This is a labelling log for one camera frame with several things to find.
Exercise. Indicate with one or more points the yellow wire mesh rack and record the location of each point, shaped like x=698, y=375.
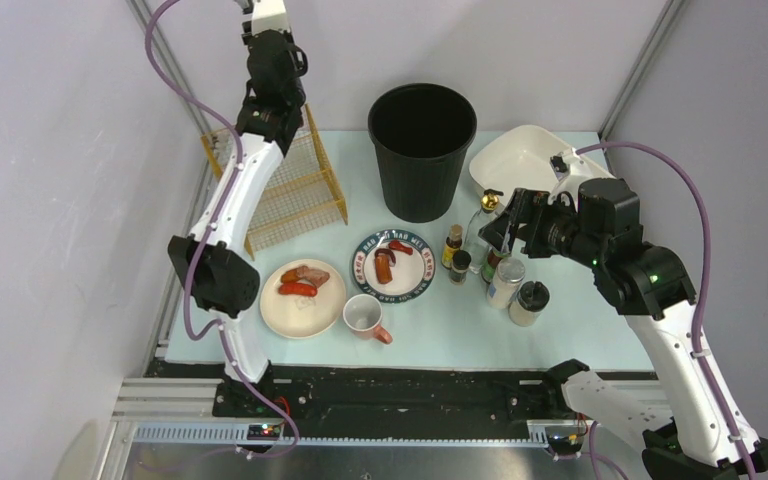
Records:
x=302, y=195

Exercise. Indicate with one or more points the brown meat piece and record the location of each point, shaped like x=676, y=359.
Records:
x=303, y=273

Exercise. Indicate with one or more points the yellow cap sauce bottle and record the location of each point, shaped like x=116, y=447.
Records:
x=490, y=263

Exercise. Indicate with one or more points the patterned rim white plate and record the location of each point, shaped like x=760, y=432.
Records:
x=412, y=274

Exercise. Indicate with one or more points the brown cap small bottle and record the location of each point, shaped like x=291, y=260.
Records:
x=452, y=244

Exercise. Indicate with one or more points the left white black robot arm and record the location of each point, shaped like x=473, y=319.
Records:
x=209, y=261

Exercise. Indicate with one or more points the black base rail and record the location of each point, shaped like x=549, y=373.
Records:
x=330, y=403

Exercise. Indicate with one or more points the glass oil bottle gold spout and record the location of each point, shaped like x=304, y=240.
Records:
x=474, y=245

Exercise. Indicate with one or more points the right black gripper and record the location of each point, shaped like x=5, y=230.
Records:
x=525, y=216

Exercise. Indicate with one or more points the white rectangular basin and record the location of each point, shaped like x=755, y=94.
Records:
x=520, y=158

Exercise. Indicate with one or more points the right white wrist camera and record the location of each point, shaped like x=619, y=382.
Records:
x=572, y=170

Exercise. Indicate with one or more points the orange sausage on patterned plate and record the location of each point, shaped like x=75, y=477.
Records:
x=383, y=270

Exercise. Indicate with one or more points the red sausage on cream plate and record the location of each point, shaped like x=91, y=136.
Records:
x=299, y=289

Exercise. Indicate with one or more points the dark sausage piece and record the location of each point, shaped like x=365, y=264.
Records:
x=386, y=253

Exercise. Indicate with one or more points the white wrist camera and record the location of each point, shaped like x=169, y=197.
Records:
x=264, y=15
x=572, y=170

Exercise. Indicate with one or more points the pink ceramic mug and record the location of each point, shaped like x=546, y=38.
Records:
x=363, y=315

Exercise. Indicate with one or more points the black lid spice jar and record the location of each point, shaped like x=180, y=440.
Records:
x=528, y=303

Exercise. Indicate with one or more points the red sausage piece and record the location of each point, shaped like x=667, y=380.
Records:
x=398, y=246

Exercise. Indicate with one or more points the black cap pepper jar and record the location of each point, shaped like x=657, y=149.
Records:
x=460, y=264

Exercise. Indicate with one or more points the black plastic trash bin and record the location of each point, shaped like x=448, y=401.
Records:
x=421, y=133

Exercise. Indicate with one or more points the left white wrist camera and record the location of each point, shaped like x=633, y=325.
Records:
x=264, y=15

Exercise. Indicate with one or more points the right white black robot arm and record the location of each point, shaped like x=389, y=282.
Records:
x=599, y=227

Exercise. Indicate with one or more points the silver lid spice jar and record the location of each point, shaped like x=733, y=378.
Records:
x=507, y=278

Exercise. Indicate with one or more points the cream round plate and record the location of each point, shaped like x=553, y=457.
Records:
x=297, y=316

